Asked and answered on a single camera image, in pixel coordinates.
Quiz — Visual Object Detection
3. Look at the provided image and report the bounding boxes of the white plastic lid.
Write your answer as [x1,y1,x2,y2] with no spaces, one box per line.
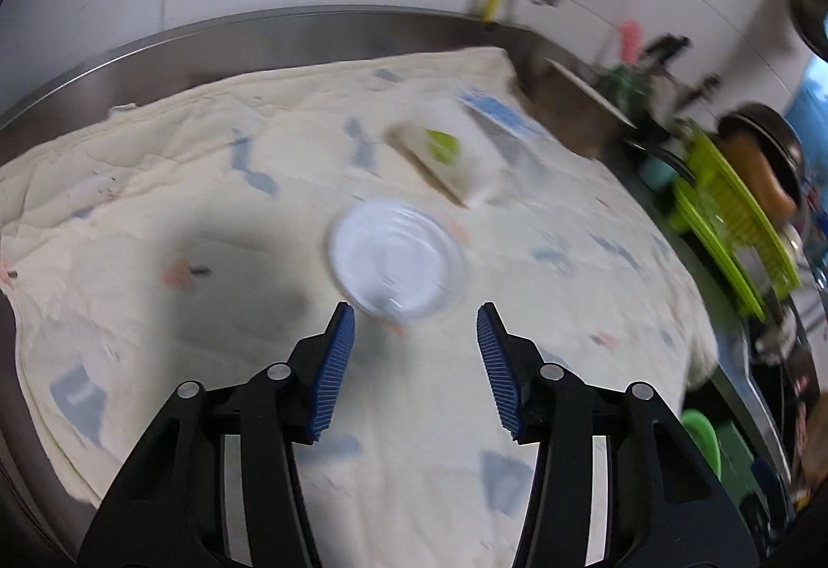
[327,198,470,324]

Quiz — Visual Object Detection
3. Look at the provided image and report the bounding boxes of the metal saucepan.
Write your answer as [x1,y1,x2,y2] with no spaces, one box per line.
[517,57,638,158]

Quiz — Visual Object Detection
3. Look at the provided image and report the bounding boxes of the cream quilted blanket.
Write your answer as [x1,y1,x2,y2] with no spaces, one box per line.
[0,46,719,568]

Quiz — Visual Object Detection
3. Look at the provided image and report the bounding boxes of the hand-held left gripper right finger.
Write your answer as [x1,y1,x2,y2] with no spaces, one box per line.
[475,302,761,568]

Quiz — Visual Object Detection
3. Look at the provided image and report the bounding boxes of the white dish rag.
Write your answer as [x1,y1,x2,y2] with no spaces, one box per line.
[753,309,806,362]

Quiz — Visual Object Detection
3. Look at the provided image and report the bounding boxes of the pink bottle brush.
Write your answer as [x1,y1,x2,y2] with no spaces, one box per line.
[617,21,641,66]

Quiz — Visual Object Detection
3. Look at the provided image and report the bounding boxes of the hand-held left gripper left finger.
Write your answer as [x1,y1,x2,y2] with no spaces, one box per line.
[78,302,358,568]

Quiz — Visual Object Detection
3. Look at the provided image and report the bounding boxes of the black wok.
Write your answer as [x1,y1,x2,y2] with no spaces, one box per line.
[718,102,806,207]

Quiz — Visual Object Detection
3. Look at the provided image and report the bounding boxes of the green dish rack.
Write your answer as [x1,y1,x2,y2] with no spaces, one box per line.
[669,125,803,320]

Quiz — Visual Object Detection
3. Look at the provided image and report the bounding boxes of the white and blue carton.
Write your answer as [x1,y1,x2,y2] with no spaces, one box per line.
[385,88,548,210]

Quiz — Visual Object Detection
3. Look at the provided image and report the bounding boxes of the green glass jar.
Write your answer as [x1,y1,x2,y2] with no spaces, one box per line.
[598,65,654,113]

